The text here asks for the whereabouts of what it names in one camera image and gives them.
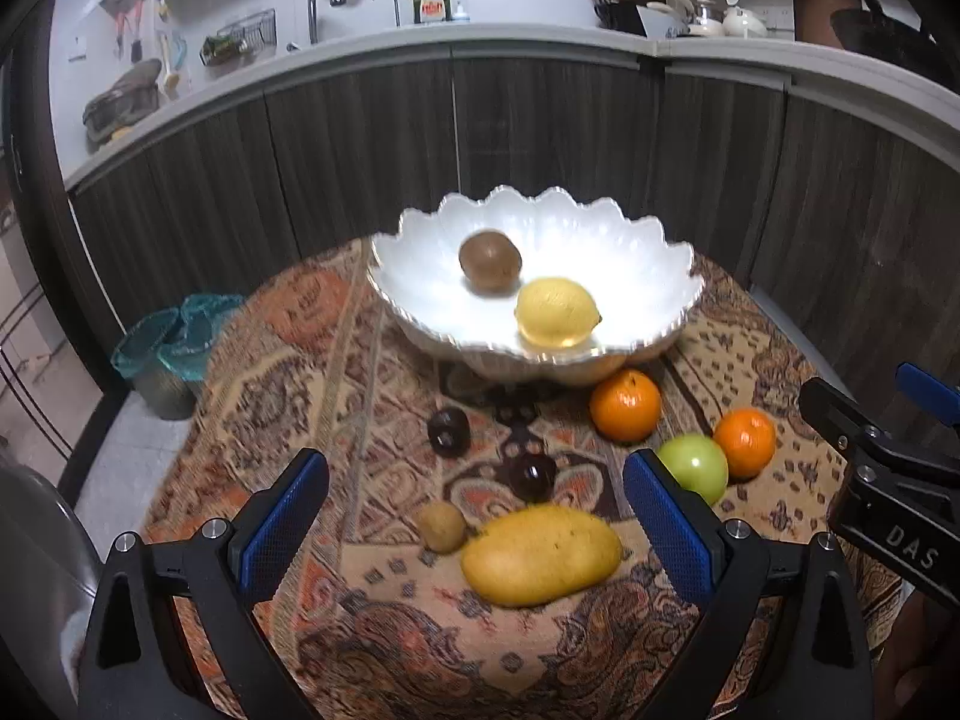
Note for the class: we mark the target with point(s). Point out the green apple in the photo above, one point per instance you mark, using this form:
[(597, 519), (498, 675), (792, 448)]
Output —
[(694, 469)]

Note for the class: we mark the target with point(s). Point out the patterned orange tablecloth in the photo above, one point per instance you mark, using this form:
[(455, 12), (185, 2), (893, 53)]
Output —
[(300, 390)]

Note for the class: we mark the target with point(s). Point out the hanging red utensils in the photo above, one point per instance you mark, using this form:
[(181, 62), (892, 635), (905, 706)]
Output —
[(136, 45)]

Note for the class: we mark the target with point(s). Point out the yellow lemon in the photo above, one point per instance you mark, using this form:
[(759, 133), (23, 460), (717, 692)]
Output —
[(555, 311)]

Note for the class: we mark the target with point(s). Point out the brown kiwi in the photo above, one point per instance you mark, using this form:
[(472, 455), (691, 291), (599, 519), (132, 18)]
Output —
[(491, 259)]

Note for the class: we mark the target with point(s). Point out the person's right forearm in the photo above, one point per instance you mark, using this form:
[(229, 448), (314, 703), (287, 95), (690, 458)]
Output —
[(907, 667)]

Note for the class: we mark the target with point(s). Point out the yellow mango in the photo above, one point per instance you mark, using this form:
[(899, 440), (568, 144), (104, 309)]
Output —
[(540, 555)]

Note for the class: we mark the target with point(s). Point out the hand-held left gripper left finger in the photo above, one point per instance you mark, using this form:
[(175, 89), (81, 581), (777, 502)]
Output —
[(285, 532)]

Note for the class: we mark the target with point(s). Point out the dark purple plum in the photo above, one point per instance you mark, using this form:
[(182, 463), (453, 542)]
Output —
[(448, 433), (531, 478)]

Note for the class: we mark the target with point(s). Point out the small chrome tap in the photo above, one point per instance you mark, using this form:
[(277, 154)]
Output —
[(394, 4)]

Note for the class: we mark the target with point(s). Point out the trash bin with teal bag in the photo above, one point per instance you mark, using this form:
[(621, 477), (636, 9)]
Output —
[(161, 360)]

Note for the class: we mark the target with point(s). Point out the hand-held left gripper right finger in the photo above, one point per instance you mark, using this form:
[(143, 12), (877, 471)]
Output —
[(667, 532)]

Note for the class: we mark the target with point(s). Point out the white wall outlet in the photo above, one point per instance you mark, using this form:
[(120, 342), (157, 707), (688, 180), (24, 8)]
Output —
[(77, 49)]

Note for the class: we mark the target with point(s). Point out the black pan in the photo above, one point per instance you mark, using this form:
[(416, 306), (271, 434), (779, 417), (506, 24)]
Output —
[(885, 37)]

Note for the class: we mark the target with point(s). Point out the brown cutting board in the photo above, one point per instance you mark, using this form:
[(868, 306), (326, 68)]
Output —
[(821, 0)]

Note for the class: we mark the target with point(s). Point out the dark wood kitchen cabinets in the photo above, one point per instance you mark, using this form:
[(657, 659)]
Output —
[(360, 150)]

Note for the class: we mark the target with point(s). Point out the black knife rack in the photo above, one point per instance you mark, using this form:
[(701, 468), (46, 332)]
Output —
[(619, 15)]

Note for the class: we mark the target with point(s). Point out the small brown round fruit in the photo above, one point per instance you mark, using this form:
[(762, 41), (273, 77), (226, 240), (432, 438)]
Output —
[(442, 529)]

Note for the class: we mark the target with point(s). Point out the chrome kitchen faucet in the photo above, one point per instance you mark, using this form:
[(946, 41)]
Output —
[(315, 0)]

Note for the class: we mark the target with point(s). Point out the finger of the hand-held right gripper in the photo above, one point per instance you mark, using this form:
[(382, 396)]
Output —
[(926, 386), (832, 409)]

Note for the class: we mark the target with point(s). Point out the grey pot with lid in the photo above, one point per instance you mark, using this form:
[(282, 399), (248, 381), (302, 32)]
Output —
[(124, 101)]

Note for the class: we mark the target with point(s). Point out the white scalloped bowl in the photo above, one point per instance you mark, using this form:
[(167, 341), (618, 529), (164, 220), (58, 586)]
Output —
[(600, 270)]

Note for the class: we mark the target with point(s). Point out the orange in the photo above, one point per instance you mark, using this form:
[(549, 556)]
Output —
[(744, 442), (625, 405)]

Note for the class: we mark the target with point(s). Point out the yellow dish brush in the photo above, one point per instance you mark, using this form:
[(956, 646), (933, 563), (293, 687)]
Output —
[(169, 75)]

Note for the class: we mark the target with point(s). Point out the white kettle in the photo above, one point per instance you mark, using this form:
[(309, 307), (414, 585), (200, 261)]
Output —
[(701, 19)]

